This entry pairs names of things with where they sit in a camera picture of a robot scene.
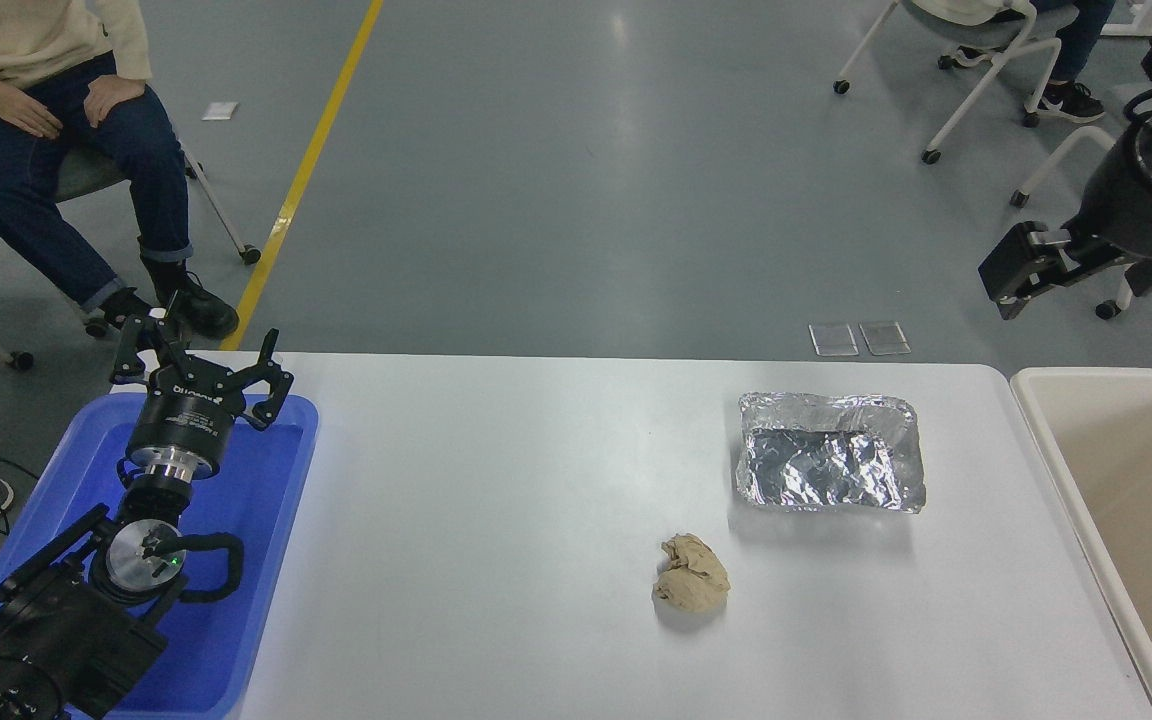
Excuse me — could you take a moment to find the seated person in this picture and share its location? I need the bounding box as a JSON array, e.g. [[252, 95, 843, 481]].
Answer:
[[0, 0, 241, 341]]

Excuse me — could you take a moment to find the white-framed chair on castors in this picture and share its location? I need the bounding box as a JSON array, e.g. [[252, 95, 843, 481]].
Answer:
[[1011, 125, 1139, 321], [833, 0, 1083, 166]]

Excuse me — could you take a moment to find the grey chair with castors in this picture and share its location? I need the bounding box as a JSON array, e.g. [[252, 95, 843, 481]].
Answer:
[[0, 115, 263, 373]]

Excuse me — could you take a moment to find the white desk base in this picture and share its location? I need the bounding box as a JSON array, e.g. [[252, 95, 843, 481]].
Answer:
[[1101, 0, 1152, 38]]

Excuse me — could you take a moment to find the crumpled tan paper ball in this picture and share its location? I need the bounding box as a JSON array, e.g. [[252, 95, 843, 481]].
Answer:
[[652, 532, 731, 613]]

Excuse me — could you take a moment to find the left gripper black drum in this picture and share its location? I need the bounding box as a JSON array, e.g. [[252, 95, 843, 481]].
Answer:
[[125, 367, 243, 465]]

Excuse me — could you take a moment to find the right gripper black drum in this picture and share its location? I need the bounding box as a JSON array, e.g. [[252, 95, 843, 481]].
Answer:
[[1074, 128, 1152, 297]]

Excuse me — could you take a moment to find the large pale bin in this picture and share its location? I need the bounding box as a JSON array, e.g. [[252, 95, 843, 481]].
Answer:
[[1010, 367, 1152, 720]]

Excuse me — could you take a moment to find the blue plastic tray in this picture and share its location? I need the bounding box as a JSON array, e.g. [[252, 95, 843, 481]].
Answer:
[[0, 392, 321, 720]]

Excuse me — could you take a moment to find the silver foil tray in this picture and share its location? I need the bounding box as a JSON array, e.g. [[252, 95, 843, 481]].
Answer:
[[734, 391, 927, 515]]

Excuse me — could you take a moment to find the person's right hand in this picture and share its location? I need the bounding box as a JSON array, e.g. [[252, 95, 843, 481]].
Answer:
[[0, 74, 65, 139]]

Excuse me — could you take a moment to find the clear floor plate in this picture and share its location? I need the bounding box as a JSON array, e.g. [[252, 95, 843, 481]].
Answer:
[[859, 321, 912, 357], [809, 323, 859, 358]]

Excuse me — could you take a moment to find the person in black trainers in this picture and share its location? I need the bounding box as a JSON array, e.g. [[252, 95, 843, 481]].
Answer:
[[911, 0, 1118, 125]]

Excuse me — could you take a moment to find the person's left hand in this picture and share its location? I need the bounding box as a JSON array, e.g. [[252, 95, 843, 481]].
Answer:
[[82, 74, 148, 130]]

